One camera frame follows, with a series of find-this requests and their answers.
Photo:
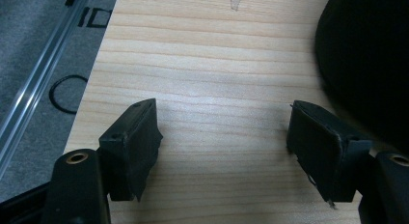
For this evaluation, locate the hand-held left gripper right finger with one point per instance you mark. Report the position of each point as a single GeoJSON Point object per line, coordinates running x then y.
{"type": "Point", "coordinates": [316, 146]}

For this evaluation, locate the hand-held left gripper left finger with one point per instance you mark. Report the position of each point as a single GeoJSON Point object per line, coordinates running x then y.
{"type": "Point", "coordinates": [131, 150]}

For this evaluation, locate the black rounded object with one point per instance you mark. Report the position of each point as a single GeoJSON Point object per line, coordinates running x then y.
{"type": "Point", "coordinates": [369, 56]}

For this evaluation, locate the silver metal rail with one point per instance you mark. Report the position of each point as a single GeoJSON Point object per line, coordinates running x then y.
{"type": "Point", "coordinates": [38, 80]}

